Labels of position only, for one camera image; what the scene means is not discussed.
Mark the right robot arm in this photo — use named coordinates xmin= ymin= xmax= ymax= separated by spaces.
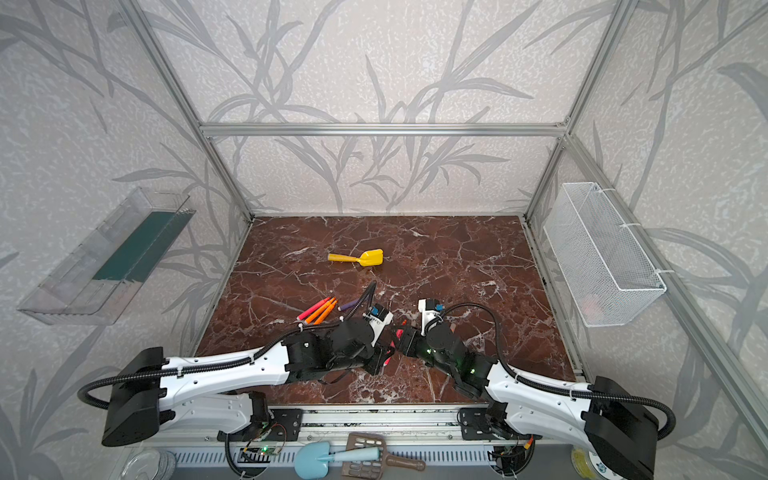
xmin=395 ymin=323 xmax=675 ymax=479

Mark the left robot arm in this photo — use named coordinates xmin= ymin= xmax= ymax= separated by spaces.
xmin=77 ymin=314 xmax=392 ymax=447

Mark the purple highlighter pen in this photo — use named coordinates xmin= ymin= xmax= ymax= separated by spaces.
xmin=338 ymin=300 xmax=358 ymax=312

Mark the orange highlighter pen upper group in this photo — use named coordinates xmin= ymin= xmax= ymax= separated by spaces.
xmin=304 ymin=298 xmax=336 ymax=325

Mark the pink highlighter pen upper group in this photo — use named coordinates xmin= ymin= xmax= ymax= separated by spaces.
xmin=297 ymin=297 xmax=332 ymax=321

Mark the yellow toy shovel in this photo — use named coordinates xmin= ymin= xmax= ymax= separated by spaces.
xmin=327 ymin=249 xmax=384 ymax=267

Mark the light blue toy shovel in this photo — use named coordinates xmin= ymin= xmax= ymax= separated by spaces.
xmin=293 ymin=441 xmax=381 ymax=479

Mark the brown toy spatula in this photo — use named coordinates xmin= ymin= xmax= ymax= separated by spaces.
xmin=341 ymin=432 xmax=426 ymax=479

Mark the yellow green tape roll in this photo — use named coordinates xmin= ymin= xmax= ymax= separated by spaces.
xmin=570 ymin=446 xmax=604 ymax=480

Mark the clear round lid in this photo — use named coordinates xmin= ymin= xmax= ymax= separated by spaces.
xmin=118 ymin=449 xmax=177 ymax=480

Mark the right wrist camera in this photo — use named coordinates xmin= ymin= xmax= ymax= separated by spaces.
xmin=417 ymin=299 xmax=445 ymax=335

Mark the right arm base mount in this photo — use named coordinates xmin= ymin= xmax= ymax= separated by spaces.
xmin=457 ymin=401 xmax=519 ymax=440

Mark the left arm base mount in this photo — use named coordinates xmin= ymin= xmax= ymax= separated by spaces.
xmin=217 ymin=392 xmax=304 ymax=442

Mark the aluminium front rail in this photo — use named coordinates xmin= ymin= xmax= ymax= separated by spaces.
xmin=142 ymin=404 xmax=592 ymax=449

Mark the white wire mesh basket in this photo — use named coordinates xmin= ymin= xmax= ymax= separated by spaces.
xmin=544 ymin=182 xmax=667 ymax=328

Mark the clear plastic wall bin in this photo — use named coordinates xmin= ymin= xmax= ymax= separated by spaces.
xmin=18 ymin=187 xmax=196 ymax=326

